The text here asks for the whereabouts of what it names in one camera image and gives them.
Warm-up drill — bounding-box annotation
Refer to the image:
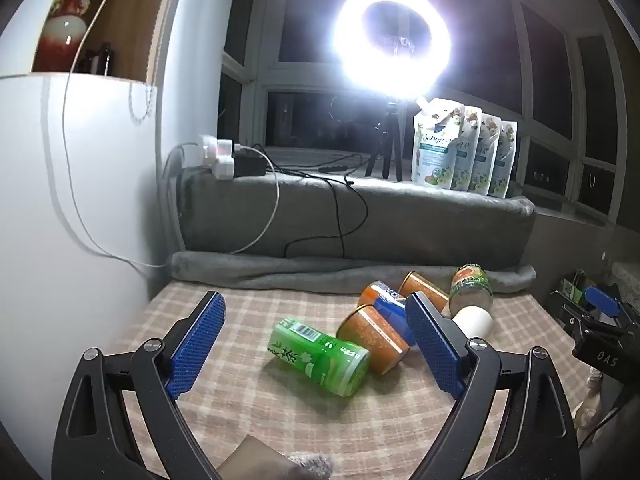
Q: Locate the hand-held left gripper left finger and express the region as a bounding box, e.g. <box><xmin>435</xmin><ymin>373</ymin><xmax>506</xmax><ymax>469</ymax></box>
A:
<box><xmin>51</xmin><ymin>291</ymin><xmax>227</xmax><ymax>480</ymax></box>

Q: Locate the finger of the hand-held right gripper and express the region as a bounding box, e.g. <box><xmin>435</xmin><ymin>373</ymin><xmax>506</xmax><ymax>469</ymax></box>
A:
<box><xmin>560</xmin><ymin>302</ymin><xmax>608</xmax><ymax>335</ymax></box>
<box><xmin>584</xmin><ymin>285</ymin><xmax>632</xmax><ymax>331</ymax></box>

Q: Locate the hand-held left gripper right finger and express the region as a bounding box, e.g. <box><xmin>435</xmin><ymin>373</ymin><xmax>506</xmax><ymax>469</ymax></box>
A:
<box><xmin>404</xmin><ymin>292</ymin><xmax>583</xmax><ymax>480</ymax></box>

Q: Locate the large orange paper cup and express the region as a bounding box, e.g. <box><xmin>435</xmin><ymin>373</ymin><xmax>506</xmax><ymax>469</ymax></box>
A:
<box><xmin>336</xmin><ymin>304</ymin><xmax>412</xmax><ymax>376</ymax></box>

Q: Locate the white paper cup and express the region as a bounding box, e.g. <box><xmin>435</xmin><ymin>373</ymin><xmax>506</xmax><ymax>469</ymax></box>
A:
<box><xmin>451</xmin><ymin>306</ymin><xmax>494</xmax><ymax>342</ymax></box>

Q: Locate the small orange paper cup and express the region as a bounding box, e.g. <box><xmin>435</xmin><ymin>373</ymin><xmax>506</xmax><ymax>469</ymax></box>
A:
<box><xmin>398</xmin><ymin>270</ymin><xmax>450</xmax><ymax>314</ymax></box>

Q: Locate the dark box with green print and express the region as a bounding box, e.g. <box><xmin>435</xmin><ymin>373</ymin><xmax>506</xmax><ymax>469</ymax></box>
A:
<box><xmin>547</xmin><ymin>270</ymin><xmax>601</xmax><ymax>322</ymax></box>

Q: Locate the blue and orange can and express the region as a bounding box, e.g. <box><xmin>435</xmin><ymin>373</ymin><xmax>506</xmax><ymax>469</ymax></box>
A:
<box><xmin>356</xmin><ymin>281</ymin><xmax>418</xmax><ymax>347</ymax></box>

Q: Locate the green label glass jar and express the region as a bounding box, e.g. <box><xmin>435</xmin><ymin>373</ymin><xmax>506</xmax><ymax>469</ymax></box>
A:
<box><xmin>448</xmin><ymin>263</ymin><xmax>495</xmax><ymax>317</ymax></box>

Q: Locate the plaid table mat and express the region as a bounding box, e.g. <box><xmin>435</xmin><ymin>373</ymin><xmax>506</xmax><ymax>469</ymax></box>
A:
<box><xmin>106</xmin><ymin>275</ymin><xmax>592</xmax><ymax>480</ymax></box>

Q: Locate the green tea can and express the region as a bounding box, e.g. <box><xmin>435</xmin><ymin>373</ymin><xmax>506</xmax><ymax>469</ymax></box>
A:
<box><xmin>267</xmin><ymin>317</ymin><xmax>371</xmax><ymax>397</ymax></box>

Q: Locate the brown paper sheet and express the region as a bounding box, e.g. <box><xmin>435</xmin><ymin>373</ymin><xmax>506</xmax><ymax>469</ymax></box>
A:
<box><xmin>215</xmin><ymin>435</ymin><xmax>301</xmax><ymax>480</ymax></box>

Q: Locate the grey blanket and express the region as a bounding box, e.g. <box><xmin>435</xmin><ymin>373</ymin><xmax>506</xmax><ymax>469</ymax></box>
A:
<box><xmin>170</xmin><ymin>165</ymin><xmax>538</xmax><ymax>296</ymax></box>

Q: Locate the white cabinet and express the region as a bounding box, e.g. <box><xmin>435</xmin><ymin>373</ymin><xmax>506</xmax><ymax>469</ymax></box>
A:
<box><xmin>0</xmin><ymin>0</ymin><xmax>193</xmax><ymax>480</ymax></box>

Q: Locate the grey fuzzy cloth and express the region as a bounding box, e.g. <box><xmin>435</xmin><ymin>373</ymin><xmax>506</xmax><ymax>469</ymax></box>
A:
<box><xmin>279</xmin><ymin>452</ymin><xmax>335</xmax><ymax>480</ymax></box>

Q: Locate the white spouted pouch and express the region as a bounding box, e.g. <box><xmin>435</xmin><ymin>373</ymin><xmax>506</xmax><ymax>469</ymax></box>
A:
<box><xmin>411</xmin><ymin>97</ymin><xmax>467</xmax><ymax>189</ymax></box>
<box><xmin>450</xmin><ymin>105</ymin><xmax>484</xmax><ymax>192</ymax></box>
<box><xmin>470</xmin><ymin>114</ymin><xmax>503</xmax><ymax>195</ymax></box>
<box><xmin>487</xmin><ymin>120</ymin><xmax>519</xmax><ymax>199</ymax></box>

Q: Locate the black charger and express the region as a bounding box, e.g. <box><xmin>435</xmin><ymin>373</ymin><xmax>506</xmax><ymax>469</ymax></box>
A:
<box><xmin>232</xmin><ymin>154</ymin><xmax>269</xmax><ymax>179</ymax></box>

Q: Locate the white power adapter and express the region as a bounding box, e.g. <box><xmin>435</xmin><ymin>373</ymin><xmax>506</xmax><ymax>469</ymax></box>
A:
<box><xmin>197</xmin><ymin>134</ymin><xmax>236</xmax><ymax>181</ymax></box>

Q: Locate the black tripod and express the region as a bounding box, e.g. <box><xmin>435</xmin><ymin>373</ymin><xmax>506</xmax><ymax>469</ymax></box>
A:
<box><xmin>363</xmin><ymin>95</ymin><xmax>404</xmax><ymax>182</ymax></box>

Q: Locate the red and white vase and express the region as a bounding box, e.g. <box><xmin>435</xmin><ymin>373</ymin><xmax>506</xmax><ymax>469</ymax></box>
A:
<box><xmin>32</xmin><ymin>0</ymin><xmax>106</xmax><ymax>74</ymax></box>

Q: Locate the black cable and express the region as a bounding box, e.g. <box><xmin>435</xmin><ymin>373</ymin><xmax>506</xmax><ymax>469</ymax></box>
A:
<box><xmin>250</xmin><ymin>144</ymin><xmax>371</xmax><ymax>259</ymax></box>

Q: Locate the window frame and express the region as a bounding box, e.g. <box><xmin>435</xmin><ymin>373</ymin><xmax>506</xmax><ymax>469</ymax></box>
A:
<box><xmin>220</xmin><ymin>0</ymin><xmax>632</xmax><ymax>227</ymax></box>

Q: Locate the white cable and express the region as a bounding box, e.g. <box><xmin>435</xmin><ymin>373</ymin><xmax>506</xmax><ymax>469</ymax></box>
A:
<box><xmin>63</xmin><ymin>0</ymin><xmax>281</xmax><ymax>269</ymax></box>

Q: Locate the ring light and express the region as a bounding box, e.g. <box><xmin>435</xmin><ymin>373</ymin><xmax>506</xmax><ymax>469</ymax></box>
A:
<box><xmin>334</xmin><ymin>0</ymin><xmax>454</xmax><ymax>97</ymax></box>

